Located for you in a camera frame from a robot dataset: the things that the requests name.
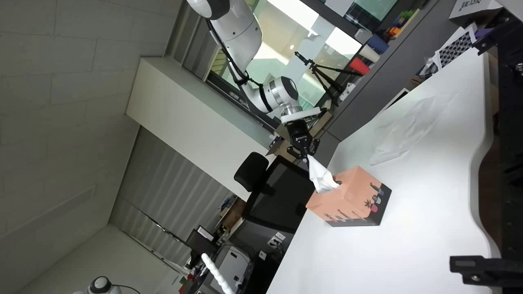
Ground black office chair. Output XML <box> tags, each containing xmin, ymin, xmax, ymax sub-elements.
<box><xmin>240</xmin><ymin>155</ymin><xmax>316</xmax><ymax>233</ymax></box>

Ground white light bar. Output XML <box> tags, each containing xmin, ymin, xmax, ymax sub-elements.
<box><xmin>199</xmin><ymin>251</ymin><xmax>235</xmax><ymax>294</ymax></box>

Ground grey vertical blinds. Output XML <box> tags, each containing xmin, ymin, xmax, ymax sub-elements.
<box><xmin>109</xmin><ymin>129</ymin><xmax>236</xmax><ymax>266</ymax></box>

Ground orange small object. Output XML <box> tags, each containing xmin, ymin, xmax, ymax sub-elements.
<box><xmin>383</xmin><ymin>23</ymin><xmax>405</xmax><ymax>41</ymax></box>

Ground dark grey computer case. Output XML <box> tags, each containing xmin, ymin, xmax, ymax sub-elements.
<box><xmin>230</xmin><ymin>217</ymin><xmax>297</xmax><ymax>269</ymax></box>

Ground grey partition panel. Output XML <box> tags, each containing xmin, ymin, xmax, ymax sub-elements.
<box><xmin>303</xmin><ymin>0</ymin><xmax>455</xmax><ymax>168</ymax></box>

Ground brown cardboard box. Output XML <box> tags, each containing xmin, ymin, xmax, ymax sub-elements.
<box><xmin>267</xmin><ymin>121</ymin><xmax>300</xmax><ymax>160</ymax></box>

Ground blue small bin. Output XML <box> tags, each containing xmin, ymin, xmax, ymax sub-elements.
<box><xmin>365</xmin><ymin>34</ymin><xmax>392</xmax><ymax>55</ymax></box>

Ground round white black lamp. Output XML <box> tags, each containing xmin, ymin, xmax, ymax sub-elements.
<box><xmin>86</xmin><ymin>274</ymin><xmax>114</xmax><ymax>294</ymax></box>

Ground red small object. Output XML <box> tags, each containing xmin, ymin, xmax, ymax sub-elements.
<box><xmin>347</xmin><ymin>55</ymin><xmax>372</xmax><ymax>77</ymax></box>

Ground white grey printer device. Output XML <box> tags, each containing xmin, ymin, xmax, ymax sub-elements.
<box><xmin>213</xmin><ymin>243</ymin><xmax>253</xmax><ymax>292</ymax></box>

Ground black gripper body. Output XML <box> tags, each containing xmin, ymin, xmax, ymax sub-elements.
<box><xmin>280</xmin><ymin>117</ymin><xmax>313</xmax><ymax>145</ymax></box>

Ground black office chair headrest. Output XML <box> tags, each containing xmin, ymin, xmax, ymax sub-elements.
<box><xmin>231</xmin><ymin>150</ymin><xmax>271</xmax><ymax>193</ymax></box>

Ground white perforated pattern box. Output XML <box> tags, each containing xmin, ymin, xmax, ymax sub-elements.
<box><xmin>432</xmin><ymin>24</ymin><xmax>481</xmax><ymax>72</ymax></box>

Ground white pulled tissue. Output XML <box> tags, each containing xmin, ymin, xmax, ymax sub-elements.
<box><xmin>305</xmin><ymin>153</ymin><xmax>343</xmax><ymax>194</ymax></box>

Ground orange and black tissue box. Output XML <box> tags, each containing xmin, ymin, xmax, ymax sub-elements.
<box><xmin>303</xmin><ymin>165</ymin><xmax>393</xmax><ymax>229</ymax></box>

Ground white printed cardboard box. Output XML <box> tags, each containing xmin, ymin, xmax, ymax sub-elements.
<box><xmin>447</xmin><ymin>0</ymin><xmax>503</xmax><ymax>24</ymax></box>

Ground clear plastic bag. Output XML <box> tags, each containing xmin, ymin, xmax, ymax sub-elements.
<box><xmin>367</xmin><ymin>93</ymin><xmax>454</xmax><ymax>166</ymax></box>

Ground black camera tripod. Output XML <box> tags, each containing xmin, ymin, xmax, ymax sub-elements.
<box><xmin>292</xmin><ymin>50</ymin><xmax>362</xmax><ymax>106</ymax></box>

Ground black table side frame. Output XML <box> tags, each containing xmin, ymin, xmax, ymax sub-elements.
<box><xmin>477</xmin><ymin>15</ymin><xmax>523</xmax><ymax>261</ymax></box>

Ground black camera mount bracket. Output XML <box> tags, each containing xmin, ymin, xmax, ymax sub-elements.
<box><xmin>447</xmin><ymin>255</ymin><xmax>523</xmax><ymax>289</ymax></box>

